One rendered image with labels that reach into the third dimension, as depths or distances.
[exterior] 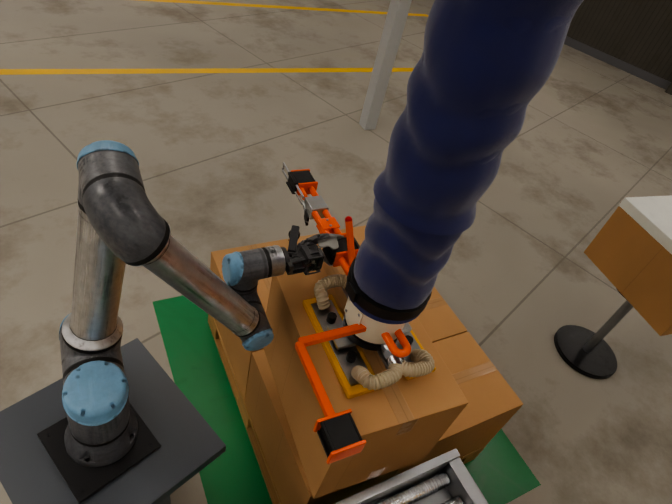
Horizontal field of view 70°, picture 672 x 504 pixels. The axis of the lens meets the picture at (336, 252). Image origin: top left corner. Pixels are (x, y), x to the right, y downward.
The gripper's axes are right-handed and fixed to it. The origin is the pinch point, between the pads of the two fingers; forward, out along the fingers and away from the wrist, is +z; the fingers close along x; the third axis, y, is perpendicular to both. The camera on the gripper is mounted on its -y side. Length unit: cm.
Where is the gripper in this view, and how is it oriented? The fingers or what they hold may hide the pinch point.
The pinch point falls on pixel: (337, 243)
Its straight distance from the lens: 153.7
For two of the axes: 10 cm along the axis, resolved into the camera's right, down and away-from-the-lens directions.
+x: 2.0, -7.1, -6.7
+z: 8.8, -1.7, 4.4
